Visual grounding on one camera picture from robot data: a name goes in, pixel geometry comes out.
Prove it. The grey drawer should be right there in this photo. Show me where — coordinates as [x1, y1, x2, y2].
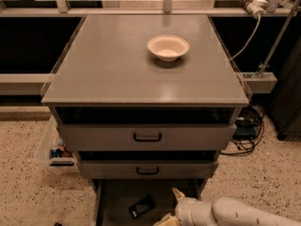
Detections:
[77, 151, 218, 179]
[91, 179, 206, 226]
[55, 106, 237, 152]

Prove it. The grey metal rail frame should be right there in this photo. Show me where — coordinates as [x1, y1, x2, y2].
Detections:
[0, 0, 301, 96]

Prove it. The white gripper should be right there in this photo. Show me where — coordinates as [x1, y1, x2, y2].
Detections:
[152, 187, 216, 226]

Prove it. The white paper bowl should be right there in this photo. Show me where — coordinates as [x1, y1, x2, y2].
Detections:
[148, 35, 190, 62]

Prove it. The white power cable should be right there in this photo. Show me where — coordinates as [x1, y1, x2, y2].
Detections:
[229, 13, 262, 62]

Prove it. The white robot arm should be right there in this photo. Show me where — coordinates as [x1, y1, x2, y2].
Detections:
[152, 187, 301, 226]

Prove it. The black rxbar chocolate bar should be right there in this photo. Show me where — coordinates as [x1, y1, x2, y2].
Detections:
[129, 195, 155, 219]

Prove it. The dark cabinet at right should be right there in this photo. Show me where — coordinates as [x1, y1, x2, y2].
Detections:
[270, 39, 301, 140]

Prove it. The grey middle drawer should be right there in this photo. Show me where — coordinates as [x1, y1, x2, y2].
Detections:
[77, 151, 218, 179]

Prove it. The grey bottom drawer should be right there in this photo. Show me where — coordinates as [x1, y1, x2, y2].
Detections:
[91, 179, 206, 226]

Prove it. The grey top drawer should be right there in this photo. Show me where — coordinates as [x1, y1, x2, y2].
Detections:
[55, 106, 237, 152]

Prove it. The white power strip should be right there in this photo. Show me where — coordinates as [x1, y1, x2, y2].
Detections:
[239, 0, 267, 17]

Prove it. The blue electronic box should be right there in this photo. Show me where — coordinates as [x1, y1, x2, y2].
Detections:
[232, 125, 257, 139]

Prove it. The black cable bundle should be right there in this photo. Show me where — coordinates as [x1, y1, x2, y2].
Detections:
[219, 105, 266, 157]

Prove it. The grey drawer cabinet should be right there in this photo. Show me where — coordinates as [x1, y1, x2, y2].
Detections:
[40, 13, 250, 226]

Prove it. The metal diagonal rod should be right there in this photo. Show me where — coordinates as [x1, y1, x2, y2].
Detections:
[253, 0, 301, 78]

